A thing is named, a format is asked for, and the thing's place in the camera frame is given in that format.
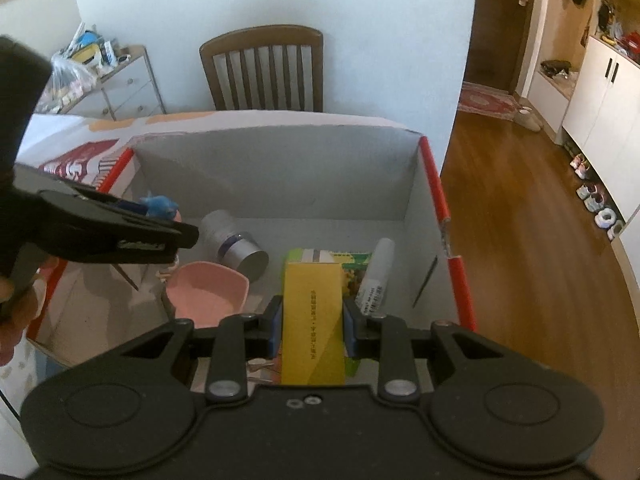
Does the white glue bottle green label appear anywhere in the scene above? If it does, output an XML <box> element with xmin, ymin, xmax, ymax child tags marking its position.
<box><xmin>357</xmin><ymin>238</ymin><xmax>397</xmax><ymax>318</ymax></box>

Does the clear plastic bag of items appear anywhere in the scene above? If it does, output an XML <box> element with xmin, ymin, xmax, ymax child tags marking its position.
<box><xmin>34</xmin><ymin>54</ymin><xmax>99</xmax><ymax>117</ymax></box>

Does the person's left hand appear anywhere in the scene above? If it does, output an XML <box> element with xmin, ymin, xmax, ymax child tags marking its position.
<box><xmin>0</xmin><ymin>257</ymin><xmax>49</xmax><ymax>367</ymax></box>

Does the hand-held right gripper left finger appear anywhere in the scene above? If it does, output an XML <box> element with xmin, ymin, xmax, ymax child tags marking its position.
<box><xmin>119</xmin><ymin>296</ymin><xmax>284</xmax><ymax>404</ymax></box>

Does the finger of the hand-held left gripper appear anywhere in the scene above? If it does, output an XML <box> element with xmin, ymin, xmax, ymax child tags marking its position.
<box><xmin>14</xmin><ymin>162</ymin><xmax>150</xmax><ymax>216</ymax></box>
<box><xmin>39</xmin><ymin>190</ymin><xmax>201</xmax><ymax>242</ymax></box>

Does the silver capped clear bottle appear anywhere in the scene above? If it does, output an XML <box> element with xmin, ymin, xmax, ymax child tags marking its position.
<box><xmin>200</xmin><ymin>210</ymin><xmax>270</xmax><ymax>282</ymax></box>

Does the dark shoe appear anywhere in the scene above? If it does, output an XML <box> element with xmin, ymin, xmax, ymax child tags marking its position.
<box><xmin>540</xmin><ymin>60</ymin><xmax>574</xmax><ymax>79</ymax></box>

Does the blue green toy figure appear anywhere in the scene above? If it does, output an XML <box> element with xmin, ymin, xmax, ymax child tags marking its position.
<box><xmin>139</xmin><ymin>194</ymin><xmax>182</xmax><ymax>222</ymax></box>

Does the beige slipper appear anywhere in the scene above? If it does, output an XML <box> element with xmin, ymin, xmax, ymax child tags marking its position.
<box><xmin>514</xmin><ymin>107</ymin><xmax>544</xmax><ymax>134</ymax></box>

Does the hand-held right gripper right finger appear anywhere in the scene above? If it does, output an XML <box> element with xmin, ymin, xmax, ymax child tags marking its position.
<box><xmin>343</xmin><ymin>300</ymin><xmax>506</xmax><ymax>405</ymax></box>

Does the red cardboard box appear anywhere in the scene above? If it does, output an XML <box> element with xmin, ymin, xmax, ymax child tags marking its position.
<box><xmin>27</xmin><ymin>122</ymin><xmax>479</xmax><ymax>397</ymax></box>

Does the brown wooden door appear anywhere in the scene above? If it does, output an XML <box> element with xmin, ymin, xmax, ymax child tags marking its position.
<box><xmin>464</xmin><ymin>0</ymin><xmax>540</xmax><ymax>97</ymax></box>

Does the wooden chair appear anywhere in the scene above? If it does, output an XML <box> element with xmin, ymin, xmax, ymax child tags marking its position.
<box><xmin>199</xmin><ymin>25</ymin><xmax>325</xmax><ymax>114</ymax></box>

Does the white tall cabinet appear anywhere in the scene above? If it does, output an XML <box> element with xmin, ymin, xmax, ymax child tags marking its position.
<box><xmin>560</xmin><ymin>34</ymin><xmax>640</xmax><ymax>222</ymax></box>

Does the pink heart shaped container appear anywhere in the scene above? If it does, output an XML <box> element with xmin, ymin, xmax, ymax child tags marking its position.
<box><xmin>164</xmin><ymin>260</ymin><xmax>250</xmax><ymax>331</ymax></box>

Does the white drawer cabinet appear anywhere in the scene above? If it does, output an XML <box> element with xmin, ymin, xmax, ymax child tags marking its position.
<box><xmin>64</xmin><ymin>44</ymin><xmax>167</xmax><ymax>122</ymax></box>

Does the blue yellow toy figure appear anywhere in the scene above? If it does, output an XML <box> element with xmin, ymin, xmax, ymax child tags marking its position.
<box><xmin>64</xmin><ymin>30</ymin><xmax>102</xmax><ymax>64</ymax></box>

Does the white shoe bench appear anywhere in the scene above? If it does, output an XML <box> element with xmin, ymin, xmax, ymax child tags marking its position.
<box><xmin>520</xmin><ymin>67</ymin><xmax>582</xmax><ymax>132</ymax></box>

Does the red patterned rug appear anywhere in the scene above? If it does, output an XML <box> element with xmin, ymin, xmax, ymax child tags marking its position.
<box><xmin>457</xmin><ymin>82</ymin><xmax>524</xmax><ymax>122</ymax></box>

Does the yellow carton box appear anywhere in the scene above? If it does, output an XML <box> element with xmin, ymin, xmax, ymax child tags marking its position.
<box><xmin>279</xmin><ymin>260</ymin><xmax>347</xmax><ymax>387</ymax></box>

